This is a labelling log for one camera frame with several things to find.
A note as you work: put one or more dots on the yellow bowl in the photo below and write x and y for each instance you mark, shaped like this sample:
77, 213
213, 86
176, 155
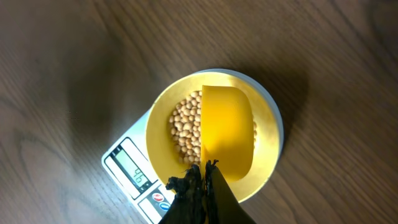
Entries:
216, 115

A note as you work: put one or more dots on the soybeans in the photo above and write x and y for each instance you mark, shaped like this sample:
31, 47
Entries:
186, 130

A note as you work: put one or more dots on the yellow plastic scoop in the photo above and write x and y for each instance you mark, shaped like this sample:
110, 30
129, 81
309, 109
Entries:
227, 131

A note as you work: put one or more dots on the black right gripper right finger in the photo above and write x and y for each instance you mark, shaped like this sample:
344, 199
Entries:
222, 206

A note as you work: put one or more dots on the white digital kitchen scale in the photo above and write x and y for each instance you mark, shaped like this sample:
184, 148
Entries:
141, 161

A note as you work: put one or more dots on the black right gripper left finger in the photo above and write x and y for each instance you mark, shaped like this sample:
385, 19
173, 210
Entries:
187, 206

